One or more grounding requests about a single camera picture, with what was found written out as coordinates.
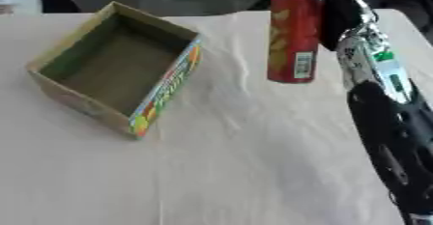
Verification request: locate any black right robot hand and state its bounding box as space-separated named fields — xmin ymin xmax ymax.
xmin=311 ymin=0 xmax=379 ymax=52

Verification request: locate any red cylindrical snack can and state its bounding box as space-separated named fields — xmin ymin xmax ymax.
xmin=265 ymin=0 xmax=327 ymax=84

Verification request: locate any open tan cardboard box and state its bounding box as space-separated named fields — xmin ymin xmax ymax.
xmin=25 ymin=1 xmax=203 ymax=140

